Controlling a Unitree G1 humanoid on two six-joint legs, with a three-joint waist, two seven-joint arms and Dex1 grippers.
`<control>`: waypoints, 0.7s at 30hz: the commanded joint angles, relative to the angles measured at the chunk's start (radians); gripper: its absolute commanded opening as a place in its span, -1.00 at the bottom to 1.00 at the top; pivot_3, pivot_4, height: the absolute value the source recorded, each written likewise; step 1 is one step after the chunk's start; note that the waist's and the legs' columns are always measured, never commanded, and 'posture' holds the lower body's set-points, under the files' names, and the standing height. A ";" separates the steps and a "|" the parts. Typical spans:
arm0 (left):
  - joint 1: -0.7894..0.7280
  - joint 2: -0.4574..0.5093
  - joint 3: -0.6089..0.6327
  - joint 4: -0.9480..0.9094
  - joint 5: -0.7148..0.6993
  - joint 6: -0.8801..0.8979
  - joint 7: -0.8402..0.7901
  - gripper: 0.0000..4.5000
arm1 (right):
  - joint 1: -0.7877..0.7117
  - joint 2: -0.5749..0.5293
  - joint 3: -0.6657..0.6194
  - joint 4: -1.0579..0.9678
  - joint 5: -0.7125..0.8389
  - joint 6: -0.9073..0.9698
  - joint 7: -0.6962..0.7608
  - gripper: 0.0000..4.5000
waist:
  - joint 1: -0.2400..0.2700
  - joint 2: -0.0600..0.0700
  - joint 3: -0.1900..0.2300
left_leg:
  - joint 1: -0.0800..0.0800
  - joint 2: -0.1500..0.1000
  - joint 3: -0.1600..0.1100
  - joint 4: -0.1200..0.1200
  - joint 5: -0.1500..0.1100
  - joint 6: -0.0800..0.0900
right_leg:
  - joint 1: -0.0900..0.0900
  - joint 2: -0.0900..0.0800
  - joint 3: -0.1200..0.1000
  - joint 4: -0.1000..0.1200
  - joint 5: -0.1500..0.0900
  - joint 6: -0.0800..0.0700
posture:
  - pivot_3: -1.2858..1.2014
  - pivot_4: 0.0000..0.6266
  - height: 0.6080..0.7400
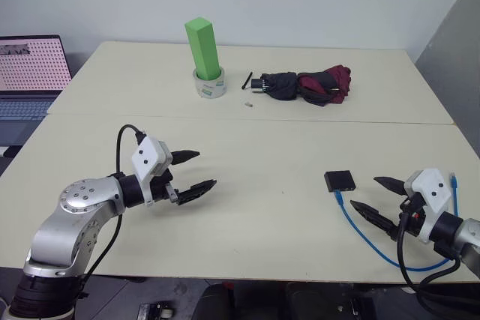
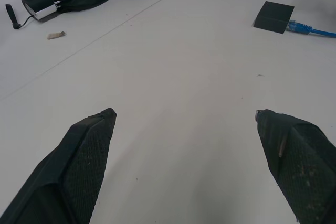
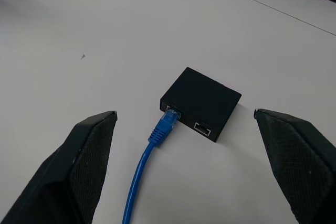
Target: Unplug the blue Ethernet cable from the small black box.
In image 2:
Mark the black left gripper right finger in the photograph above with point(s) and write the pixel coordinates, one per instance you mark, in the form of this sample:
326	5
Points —
302	166

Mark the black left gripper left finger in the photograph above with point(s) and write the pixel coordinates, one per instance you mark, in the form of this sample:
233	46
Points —
78	171

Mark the small black box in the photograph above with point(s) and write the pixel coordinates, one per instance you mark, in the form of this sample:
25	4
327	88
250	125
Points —
273	16

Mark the brown paper scrap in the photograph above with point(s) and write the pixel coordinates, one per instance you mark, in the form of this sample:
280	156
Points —
56	35

